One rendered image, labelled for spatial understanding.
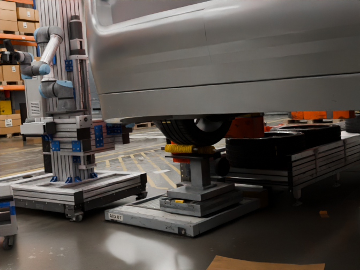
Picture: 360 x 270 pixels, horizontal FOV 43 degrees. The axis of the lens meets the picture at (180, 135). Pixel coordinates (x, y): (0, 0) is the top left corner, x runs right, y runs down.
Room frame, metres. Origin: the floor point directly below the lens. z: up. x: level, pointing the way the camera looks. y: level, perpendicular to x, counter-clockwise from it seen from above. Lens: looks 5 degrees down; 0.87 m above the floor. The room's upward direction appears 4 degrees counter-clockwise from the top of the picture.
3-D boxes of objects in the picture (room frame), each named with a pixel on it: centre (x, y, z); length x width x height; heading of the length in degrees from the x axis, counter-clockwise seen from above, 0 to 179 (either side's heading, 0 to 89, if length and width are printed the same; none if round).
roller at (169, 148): (3.14, 0.00, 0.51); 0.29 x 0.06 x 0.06; 49
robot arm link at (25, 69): (3.30, 1.05, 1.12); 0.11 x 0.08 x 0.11; 70
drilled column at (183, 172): (4.06, -0.05, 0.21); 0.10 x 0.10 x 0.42; 49
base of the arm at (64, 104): (3.51, 0.85, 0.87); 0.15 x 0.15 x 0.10
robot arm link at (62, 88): (3.51, 0.86, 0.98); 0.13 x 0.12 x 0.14; 70
